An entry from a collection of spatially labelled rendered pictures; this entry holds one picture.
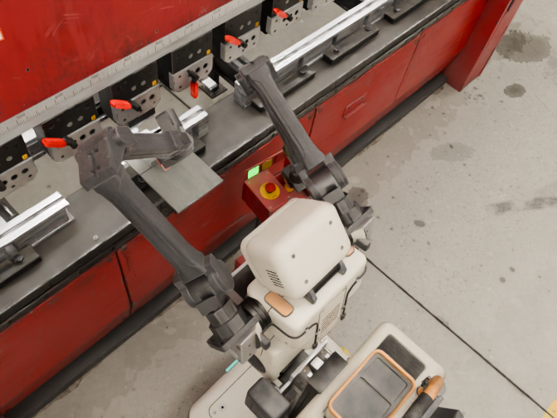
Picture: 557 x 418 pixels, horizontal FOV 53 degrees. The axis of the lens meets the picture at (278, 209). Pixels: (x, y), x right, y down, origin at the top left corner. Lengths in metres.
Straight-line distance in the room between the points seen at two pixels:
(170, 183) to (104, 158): 0.63
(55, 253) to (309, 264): 0.86
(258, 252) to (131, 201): 0.29
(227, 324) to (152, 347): 1.31
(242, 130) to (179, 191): 0.43
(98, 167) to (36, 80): 0.34
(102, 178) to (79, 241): 0.71
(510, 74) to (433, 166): 1.03
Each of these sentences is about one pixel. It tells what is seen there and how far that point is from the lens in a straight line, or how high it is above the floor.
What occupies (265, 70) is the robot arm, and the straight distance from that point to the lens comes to 1.52.
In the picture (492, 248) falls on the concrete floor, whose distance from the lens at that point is 3.12.
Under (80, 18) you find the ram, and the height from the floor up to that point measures 1.57.
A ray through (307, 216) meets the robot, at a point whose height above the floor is 1.38.
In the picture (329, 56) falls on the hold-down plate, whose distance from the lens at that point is 2.30.
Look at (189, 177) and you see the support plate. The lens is 1.74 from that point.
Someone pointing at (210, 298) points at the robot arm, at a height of 1.26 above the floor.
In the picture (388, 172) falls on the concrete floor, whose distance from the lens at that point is 3.16.
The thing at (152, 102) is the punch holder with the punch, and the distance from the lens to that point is 1.67.
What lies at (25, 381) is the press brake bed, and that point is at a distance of 2.23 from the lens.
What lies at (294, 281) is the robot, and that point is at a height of 1.33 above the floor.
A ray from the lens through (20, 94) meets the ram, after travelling 1.39.
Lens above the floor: 2.42
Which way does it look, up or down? 57 degrees down
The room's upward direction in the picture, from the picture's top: 12 degrees clockwise
